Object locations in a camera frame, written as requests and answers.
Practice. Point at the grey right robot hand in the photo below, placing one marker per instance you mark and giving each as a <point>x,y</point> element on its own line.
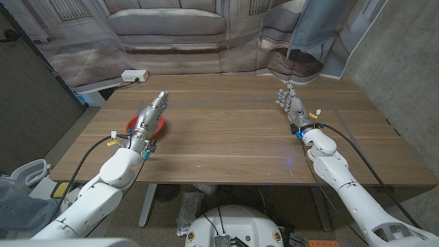
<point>296,109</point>

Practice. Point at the black round object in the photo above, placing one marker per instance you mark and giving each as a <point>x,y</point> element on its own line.
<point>167,192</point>

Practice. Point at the grey table leg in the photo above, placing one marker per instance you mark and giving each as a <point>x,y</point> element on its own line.
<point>148,204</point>
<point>321,209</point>

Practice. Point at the yellow white wrist tag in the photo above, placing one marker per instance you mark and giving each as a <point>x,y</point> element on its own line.
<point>112,142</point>
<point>313,115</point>

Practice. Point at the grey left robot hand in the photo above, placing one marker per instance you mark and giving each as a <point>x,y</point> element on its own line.
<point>147,120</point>

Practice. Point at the black knob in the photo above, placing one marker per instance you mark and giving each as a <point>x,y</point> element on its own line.
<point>10,35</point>

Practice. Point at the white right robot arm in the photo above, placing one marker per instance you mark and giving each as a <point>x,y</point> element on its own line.
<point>356,202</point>

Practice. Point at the yellow white right wrist tag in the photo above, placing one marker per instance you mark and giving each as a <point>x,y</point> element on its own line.
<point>313,115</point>

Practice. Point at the orange box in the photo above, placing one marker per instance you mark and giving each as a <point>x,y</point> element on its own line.
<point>324,244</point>

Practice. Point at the grey tape outline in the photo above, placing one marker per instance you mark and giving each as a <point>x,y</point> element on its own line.
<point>240,101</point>

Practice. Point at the red speckled bowl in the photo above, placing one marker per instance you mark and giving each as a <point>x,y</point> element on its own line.
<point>160,127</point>

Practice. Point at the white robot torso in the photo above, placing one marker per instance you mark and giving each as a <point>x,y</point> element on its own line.
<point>236,223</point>

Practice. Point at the person's leg in jeans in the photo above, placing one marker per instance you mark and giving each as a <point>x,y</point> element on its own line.
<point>24,209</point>

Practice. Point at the clear plastic bag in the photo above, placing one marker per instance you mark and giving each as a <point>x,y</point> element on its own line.
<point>188,212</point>

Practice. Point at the printed sofa room backdrop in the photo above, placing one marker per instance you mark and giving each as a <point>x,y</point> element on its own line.
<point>171,51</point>

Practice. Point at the yellow white left wrist tag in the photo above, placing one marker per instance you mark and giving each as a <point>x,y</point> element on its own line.
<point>112,142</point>

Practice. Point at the white power strip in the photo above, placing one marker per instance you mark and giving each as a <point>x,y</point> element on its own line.
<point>132,75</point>

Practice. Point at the yellow black foot pedal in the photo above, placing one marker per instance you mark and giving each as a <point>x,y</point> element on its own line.
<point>61,189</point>

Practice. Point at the white loop-shaped plastic object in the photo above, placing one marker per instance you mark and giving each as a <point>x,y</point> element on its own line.
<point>20,173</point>

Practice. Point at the white low shelf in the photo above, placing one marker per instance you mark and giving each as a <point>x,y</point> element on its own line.
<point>94,96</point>

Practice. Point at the dark grey partition panel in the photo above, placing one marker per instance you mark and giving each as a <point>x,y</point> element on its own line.
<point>31,103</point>

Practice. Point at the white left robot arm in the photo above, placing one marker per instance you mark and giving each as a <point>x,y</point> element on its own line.
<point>96,202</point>

